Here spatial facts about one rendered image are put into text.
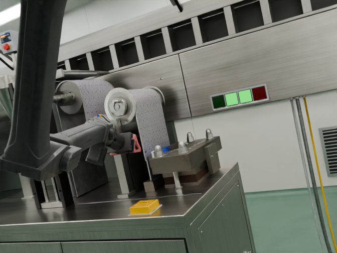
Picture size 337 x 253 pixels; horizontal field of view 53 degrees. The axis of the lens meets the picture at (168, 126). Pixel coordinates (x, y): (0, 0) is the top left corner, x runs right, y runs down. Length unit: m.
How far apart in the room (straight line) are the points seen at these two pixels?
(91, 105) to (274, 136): 2.70
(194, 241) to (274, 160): 2.96
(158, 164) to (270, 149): 2.74
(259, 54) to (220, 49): 0.17
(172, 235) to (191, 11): 0.98
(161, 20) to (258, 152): 2.58
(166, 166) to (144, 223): 0.28
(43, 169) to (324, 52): 1.15
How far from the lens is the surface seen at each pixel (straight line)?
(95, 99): 1.51
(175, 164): 1.23
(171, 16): 1.62
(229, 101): 1.50
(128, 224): 1.08
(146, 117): 1.38
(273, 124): 3.85
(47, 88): 0.56
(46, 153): 0.61
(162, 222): 1.02
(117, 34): 1.75
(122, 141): 1.15
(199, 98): 1.54
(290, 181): 3.96
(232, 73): 1.50
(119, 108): 1.32
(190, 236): 1.03
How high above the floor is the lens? 1.20
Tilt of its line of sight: 3 degrees down
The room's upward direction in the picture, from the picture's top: 12 degrees counter-clockwise
